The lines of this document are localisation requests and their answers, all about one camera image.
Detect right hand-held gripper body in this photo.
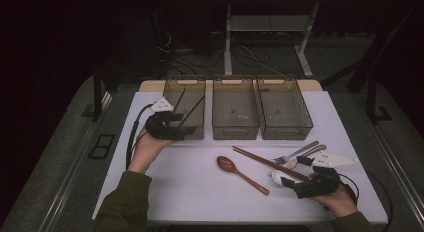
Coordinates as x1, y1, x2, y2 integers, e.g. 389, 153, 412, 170
293, 151, 359, 199

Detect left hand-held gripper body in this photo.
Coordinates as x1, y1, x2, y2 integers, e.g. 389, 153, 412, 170
144, 96, 188, 141

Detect white ceramic spoon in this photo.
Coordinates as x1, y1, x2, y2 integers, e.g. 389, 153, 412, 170
270, 168, 301, 187

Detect smoky transparent plastic bin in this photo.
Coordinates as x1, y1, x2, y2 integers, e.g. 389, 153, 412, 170
162, 76, 207, 141
211, 76, 261, 141
254, 76, 314, 141

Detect brown wooden chopstick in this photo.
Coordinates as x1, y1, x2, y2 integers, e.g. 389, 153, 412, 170
232, 147, 309, 183
233, 145, 311, 180

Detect brown wooden spoon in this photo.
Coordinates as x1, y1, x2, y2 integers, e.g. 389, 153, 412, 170
216, 155, 270, 196

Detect person's right hand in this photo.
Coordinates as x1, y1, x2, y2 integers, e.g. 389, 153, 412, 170
311, 187, 359, 219

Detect person's left hand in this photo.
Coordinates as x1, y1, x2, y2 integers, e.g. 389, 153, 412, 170
128, 126, 174, 175

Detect white table cover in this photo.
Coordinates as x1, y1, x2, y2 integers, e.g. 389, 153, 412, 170
92, 90, 389, 225

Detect black metal stand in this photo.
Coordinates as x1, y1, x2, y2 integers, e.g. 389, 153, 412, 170
321, 5, 424, 125
93, 63, 116, 122

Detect wooden table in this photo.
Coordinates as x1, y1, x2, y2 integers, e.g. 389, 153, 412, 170
138, 79, 324, 93

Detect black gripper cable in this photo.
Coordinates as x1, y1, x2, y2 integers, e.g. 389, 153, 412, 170
336, 173, 394, 232
125, 103, 154, 170

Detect black floor cables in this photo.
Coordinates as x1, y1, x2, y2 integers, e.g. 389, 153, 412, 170
156, 28, 288, 78

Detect white metal desk frame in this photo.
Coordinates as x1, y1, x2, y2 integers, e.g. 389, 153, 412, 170
212, 0, 369, 79

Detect white floor cable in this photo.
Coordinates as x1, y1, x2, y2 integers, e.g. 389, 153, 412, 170
238, 44, 284, 76

